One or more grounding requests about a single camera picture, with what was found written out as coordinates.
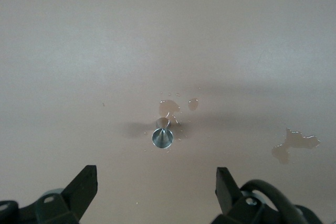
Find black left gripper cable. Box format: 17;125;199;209
240;179;309;224

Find brown table mat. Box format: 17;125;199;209
0;0;336;224

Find tiny brown liquid puddle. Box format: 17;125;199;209
187;98;200;112

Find wide brown liquid puddle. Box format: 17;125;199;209
271;126;321;165

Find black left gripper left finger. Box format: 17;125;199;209
0;165;98;224

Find clear stemmed glass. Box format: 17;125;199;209
151;117;174;149

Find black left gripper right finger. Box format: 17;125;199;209
209;166;325;224

